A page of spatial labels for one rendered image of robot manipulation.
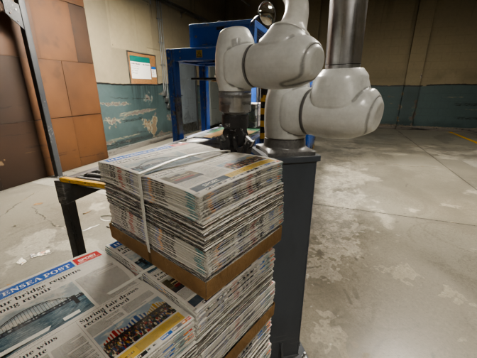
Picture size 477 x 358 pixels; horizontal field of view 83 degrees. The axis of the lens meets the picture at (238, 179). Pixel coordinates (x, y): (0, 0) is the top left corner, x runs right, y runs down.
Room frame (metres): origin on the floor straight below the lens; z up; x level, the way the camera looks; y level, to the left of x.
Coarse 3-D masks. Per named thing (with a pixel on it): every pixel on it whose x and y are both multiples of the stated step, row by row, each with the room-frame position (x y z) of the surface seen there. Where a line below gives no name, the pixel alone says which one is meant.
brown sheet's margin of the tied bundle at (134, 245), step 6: (114, 228) 0.63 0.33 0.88; (114, 234) 0.64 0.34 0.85; (120, 234) 0.62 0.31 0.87; (126, 234) 0.59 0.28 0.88; (120, 240) 0.62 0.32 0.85; (126, 240) 0.60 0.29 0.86; (132, 240) 0.58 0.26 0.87; (126, 246) 0.61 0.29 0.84; (132, 246) 0.59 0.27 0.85; (138, 246) 0.57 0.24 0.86; (138, 252) 0.57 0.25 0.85
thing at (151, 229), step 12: (204, 156) 0.69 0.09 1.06; (216, 156) 0.69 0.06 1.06; (144, 168) 0.58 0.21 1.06; (156, 168) 0.58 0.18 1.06; (168, 168) 0.57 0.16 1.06; (132, 180) 0.55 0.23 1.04; (144, 180) 0.53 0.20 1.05; (144, 192) 0.53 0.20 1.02; (144, 204) 0.54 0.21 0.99; (144, 240) 0.55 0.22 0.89; (156, 240) 0.53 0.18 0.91
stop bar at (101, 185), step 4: (60, 180) 1.22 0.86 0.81; (64, 180) 1.21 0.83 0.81; (68, 180) 1.20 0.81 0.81; (72, 180) 1.19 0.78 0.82; (76, 180) 1.18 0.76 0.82; (80, 180) 1.18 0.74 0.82; (84, 180) 1.18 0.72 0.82; (88, 180) 1.18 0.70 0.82; (92, 180) 1.18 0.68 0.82; (80, 184) 1.17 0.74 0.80; (84, 184) 1.17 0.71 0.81; (88, 184) 1.16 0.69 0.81; (92, 184) 1.15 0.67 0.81; (96, 184) 1.14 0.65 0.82; (100, 184) 1.14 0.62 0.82; (104, 188) 1.13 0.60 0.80
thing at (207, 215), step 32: (224, 160) 0.65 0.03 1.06; (256, 160) 0.64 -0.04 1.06; (160, 192) 0.49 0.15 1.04; (192, 192) 0.44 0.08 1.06; (224, 192) 0.47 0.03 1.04; (256, 192) 0.55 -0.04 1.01; (160, 224) 0.50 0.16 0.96; (192, 224) 0.44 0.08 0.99; (224, 224) 0.46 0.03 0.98; (256, 224) 0.55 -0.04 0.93; (192, 256) 0.45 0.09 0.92; (224, 256) 0.46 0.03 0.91
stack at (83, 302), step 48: (48, 288) 0.46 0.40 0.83; (96, 288) 0.46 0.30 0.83; (144, 288) 0.46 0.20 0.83; (240, 288) 0.50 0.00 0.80; (0, 336) 0.35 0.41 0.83; (48, 336) 0.35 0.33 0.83; (96, 336) 0.35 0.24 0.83; (144, 336) 0.35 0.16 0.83; (192, 336) 0.38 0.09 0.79; (240, 336) 0.50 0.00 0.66
